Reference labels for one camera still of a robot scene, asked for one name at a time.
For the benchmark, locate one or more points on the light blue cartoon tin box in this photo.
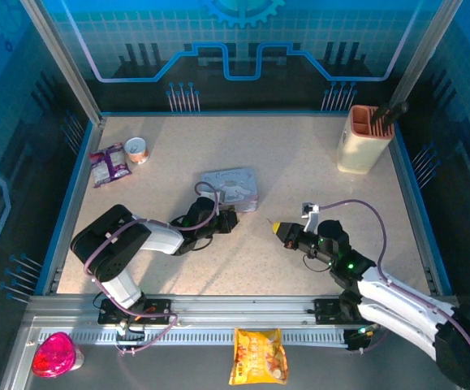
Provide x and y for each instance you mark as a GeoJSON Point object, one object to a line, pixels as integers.
{"type": "Point", "coordinates": [230, 187]}

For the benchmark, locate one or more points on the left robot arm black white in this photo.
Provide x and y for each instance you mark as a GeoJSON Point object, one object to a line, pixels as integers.
{"type": "Point", "coordinates": [113, 252]}

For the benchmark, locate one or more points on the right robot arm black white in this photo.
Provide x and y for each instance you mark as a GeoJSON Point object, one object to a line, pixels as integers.
{"type": "Point", "coordinates": [401, 317]}

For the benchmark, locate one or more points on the small open tin can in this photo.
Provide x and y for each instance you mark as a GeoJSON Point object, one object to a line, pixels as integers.
{"type": "Point", "coordinates": [136, 149]}

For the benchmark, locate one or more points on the cream knife block orange top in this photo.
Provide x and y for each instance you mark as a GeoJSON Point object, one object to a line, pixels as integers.
{"type": "Point", "coordinates": [360, 150]}

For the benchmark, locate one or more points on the purple snack bag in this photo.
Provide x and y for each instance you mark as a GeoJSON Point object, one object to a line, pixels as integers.
{"type": "Point", "coordinates": [110, 164]}

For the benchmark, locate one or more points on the yellow snack bag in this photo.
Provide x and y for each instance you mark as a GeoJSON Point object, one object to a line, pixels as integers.
{"type": "Point", "coordinates": [259, 357]}

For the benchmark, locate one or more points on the magenta shiny plastic object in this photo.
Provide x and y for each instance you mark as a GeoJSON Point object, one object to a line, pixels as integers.
{"type": "Point", "coordinates": [54, 355]}

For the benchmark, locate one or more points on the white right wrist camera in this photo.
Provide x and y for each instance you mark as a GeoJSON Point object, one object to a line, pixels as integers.
{"type": "Point", "coordinates": [311, 213]}

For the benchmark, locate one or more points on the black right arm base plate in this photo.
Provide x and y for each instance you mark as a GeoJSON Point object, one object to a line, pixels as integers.
{"type": "Point", "coordinates": [326, 310]}

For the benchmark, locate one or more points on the aluminium mounting rail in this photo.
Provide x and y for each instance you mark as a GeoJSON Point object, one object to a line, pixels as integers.
{"type": "Point", "coordinates": [238, 310]}

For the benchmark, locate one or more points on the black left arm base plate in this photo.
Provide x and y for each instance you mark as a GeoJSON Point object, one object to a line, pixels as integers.
{"type": "Point", "coordinates": [157, 310]}

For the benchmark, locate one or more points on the aluminium frame post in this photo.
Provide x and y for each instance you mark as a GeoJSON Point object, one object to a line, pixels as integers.
{"type": "Point", "coordinates": [64, 69]}
{"type": "Point", "coordinates": [425, 53]}

